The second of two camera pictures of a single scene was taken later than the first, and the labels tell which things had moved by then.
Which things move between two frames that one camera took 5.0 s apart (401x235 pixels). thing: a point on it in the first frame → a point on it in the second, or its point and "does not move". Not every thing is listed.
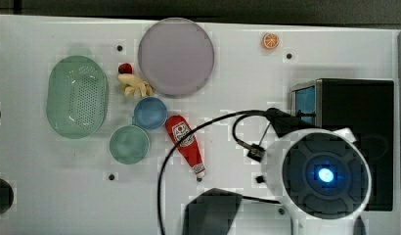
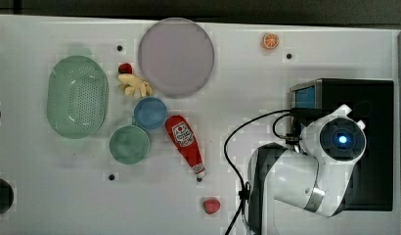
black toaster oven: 364,107 does not move
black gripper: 285,123 → 305,116
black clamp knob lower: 3,196 does not move
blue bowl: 150,113 does not move
